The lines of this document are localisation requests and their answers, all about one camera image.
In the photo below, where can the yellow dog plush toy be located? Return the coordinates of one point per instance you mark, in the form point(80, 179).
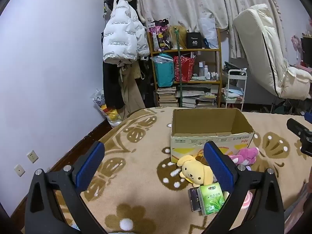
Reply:
point(195, 173)

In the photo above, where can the black tissue pack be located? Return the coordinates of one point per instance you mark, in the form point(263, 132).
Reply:
point(194, 199)

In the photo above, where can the red patterned bag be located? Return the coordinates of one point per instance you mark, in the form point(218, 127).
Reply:
point(186, 68)

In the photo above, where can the purple printed bag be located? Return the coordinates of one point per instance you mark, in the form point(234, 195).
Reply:
point(158, 34)

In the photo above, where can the cardboard box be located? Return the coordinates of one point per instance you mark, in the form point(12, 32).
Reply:
point(185, 143)

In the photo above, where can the wooden shelf rack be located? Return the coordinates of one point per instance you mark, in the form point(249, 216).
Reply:
point(219, 78)

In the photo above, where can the plastic bag with yellow toys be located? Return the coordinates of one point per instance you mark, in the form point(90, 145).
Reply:
point(109, 114)

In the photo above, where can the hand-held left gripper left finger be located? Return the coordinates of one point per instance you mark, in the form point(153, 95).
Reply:
point(90, 165)

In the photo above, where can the green pole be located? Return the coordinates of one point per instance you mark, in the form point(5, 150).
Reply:
point(180, 65)

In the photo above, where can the white rolling cart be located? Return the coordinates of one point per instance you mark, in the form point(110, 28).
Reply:
point(235, 74)

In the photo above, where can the white folded mattress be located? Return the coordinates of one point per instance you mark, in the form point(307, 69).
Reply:
point(258, 41)

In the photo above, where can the blonde wig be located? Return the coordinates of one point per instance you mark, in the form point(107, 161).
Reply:
point(174, 39)

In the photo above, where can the light blue folded cloth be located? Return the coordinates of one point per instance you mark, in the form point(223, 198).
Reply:
point(234, 92)

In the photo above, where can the group of cosmetic bottles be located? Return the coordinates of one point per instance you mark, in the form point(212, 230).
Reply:
point(207, 73)

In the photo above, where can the wide stack of books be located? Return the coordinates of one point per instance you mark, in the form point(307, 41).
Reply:
point(202, 100)

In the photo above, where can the white wall socket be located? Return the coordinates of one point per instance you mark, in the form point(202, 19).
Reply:
point(32, 156)
point(19, 170)

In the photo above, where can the pink round plush cushion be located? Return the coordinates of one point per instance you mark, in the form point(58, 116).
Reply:
point(246, 199)

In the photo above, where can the white puffer jacket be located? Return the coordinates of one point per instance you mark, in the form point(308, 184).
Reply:
point(121, 29)

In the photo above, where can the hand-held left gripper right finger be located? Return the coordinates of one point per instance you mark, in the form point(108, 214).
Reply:
point(219, 168)

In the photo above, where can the black hanging coat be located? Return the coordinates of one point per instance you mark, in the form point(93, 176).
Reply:
point(109, 85)

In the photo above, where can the white plastic bag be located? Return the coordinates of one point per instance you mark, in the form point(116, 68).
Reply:
point(208, 31)

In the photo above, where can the cream floral curtains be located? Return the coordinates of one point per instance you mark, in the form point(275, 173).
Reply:
point(182, 2)

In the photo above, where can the black square box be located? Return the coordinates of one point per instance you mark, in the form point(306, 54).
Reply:
point(194, 40)

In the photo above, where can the narrow stack of books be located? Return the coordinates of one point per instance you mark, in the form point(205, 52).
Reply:
point(167, 97)

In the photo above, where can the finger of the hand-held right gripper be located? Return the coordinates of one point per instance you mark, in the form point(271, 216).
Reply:
point(296, 125)
point(308, 117)

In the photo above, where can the pink bear plush toy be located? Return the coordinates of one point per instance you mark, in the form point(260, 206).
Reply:
point(246, 154)

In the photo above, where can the teal paper bag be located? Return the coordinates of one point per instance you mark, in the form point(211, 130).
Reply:
point(163, 73)

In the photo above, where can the beige hanging trousers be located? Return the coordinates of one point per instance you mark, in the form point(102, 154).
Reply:
point(131, 95)

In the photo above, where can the green tissue pack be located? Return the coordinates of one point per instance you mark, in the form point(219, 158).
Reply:
point(210, 198)

